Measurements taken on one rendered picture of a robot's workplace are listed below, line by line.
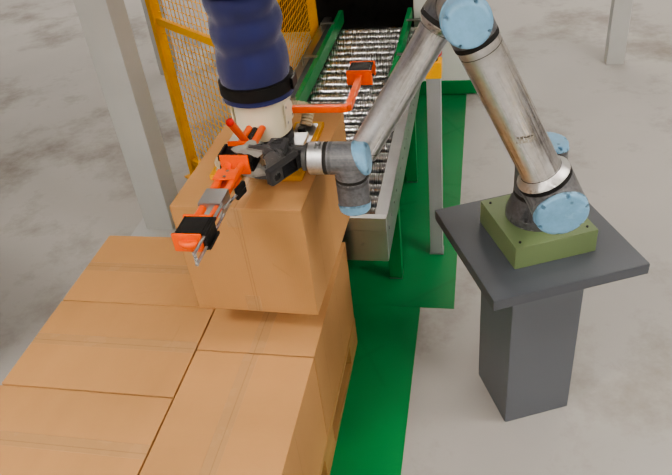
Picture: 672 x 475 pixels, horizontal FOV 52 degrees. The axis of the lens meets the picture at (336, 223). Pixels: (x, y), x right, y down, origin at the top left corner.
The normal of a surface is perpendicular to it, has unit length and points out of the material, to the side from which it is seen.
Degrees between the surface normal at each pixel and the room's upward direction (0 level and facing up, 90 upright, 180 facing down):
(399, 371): 0
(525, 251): 90
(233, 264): 91
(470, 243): 0
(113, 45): 90
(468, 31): 85
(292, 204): 1
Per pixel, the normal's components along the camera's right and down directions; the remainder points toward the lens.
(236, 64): -0.42, 0.33
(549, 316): 0.22, 0.55
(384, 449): -0.10, -0.81
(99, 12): -0.18, 0.59
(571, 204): 0.04, 0.66
